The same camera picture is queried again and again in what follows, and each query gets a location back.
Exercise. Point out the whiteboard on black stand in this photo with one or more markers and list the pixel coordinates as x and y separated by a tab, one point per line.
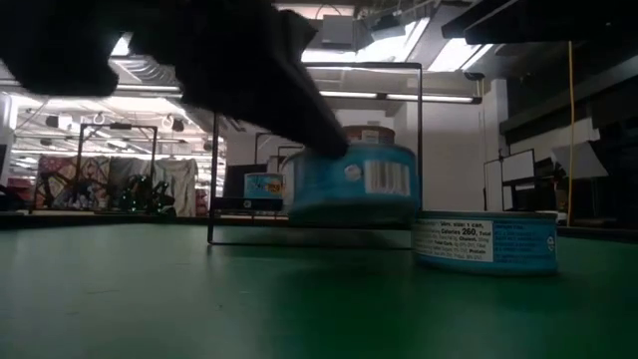
518	164

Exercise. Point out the large silver air duct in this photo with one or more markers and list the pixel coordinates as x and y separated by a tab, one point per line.
149	72

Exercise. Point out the grey ceiling box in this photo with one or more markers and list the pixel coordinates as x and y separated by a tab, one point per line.
338	31

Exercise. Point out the grey slanted panel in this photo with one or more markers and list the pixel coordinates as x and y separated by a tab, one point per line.
583	162

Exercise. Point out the red storage bins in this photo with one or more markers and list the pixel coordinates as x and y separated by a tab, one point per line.
20	189

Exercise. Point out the black background metal frame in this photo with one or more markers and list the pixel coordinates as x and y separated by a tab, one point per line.
120	126

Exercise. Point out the white draped cloth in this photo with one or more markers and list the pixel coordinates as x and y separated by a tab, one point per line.
177	174

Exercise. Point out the black metal table frame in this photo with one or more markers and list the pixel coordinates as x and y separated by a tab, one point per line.
598	234

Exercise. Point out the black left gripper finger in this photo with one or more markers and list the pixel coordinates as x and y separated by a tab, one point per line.
309	124

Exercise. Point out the black monitor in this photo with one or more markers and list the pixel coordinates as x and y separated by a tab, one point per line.
234	182

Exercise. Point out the colourful patterned cloth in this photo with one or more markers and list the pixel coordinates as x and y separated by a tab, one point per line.
60	172

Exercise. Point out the black background robot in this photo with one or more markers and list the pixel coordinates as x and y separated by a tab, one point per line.
144	194

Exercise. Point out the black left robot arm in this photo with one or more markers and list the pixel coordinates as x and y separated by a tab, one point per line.
55	45

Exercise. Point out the long ceiling light rail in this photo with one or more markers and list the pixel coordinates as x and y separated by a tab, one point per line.
399	96

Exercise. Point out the green table mat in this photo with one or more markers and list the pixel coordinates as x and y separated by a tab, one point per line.
149	309

